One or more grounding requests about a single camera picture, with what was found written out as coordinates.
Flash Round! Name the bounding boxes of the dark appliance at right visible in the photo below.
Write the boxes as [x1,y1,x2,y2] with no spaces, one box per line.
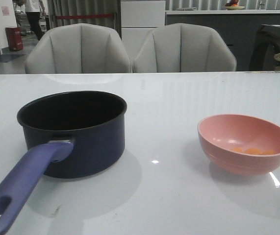
[249,24,280,71]

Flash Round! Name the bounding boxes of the right beige chair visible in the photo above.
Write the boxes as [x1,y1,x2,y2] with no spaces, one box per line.
[133,23,237,73]

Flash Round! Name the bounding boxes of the orange ham slices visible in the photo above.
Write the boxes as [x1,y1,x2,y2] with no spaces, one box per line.
[231,147,275,155]

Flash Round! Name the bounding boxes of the person in white shirt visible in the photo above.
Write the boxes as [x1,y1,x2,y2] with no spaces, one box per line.
[17,0,46,41]

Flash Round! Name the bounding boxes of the beige chair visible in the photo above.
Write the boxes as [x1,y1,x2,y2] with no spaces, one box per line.
[133,23,237,73]
[25,23,131,74]

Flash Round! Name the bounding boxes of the red bin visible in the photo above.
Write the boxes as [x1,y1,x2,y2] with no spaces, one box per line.
[5,26,24,51]

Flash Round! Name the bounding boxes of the pink bowl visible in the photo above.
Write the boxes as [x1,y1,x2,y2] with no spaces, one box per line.
[198,114,280,176]

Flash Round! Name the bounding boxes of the dark blue saucepan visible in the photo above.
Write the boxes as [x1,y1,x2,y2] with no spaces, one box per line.
[0,91,127,235]

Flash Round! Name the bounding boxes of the fruit plate on counter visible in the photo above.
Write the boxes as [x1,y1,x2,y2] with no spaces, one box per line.
[224,0,245,10]

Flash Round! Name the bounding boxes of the grey counter with white top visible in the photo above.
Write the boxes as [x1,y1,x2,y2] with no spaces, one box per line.
[166,10,280,71]

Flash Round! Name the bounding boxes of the left beige chair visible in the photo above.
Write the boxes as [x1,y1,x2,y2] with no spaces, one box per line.
[25,23,131,74]

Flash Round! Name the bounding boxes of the white cabinet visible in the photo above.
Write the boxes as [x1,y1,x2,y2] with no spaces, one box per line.
[120,0,166,61]

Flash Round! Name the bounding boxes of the red barrier belt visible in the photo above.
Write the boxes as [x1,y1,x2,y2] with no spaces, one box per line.
[56,13,115,20]

